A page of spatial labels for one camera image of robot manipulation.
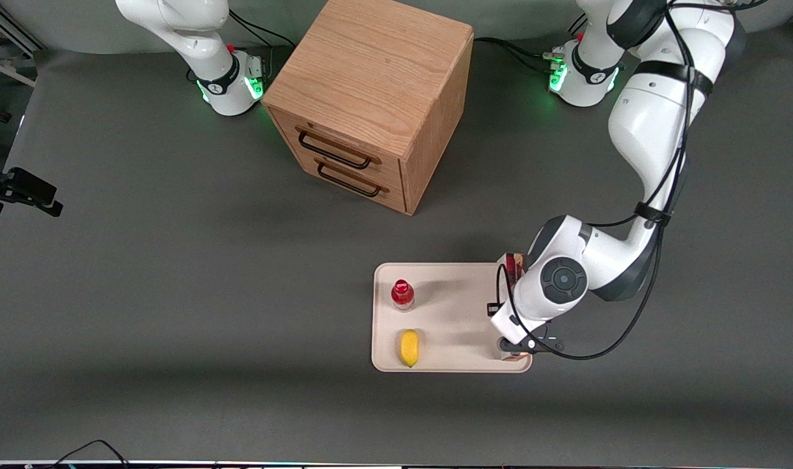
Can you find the aluminium frame rail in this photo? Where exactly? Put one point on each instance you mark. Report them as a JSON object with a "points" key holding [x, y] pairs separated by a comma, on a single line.
{"points": [[6, 32]]}

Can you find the cream plastic tray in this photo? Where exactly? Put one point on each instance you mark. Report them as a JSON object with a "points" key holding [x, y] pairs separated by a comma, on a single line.
{"points": [[452, 312]]}

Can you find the red capped bottle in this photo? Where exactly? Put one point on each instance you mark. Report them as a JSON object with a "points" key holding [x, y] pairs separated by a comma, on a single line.
{"points": [[402, 294]]}

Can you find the yellow lemon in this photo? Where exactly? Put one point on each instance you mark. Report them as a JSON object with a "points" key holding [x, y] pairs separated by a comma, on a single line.
{"points": [[409, 348]]}

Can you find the wooden drawer front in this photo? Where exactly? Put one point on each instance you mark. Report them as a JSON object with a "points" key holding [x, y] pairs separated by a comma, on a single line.
{"points": [[396, 198], [286, 127]]}

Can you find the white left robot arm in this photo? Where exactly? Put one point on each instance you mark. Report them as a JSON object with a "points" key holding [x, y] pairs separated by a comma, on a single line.
{"points": [[657, 117]]}

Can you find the wooden drawer cabinet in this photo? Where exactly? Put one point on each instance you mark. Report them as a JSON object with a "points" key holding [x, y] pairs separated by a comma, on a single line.
{"points": [[370, 71]]}

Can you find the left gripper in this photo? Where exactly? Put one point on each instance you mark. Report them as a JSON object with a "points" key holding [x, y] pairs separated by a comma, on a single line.
{"points": [[490, 309]]}

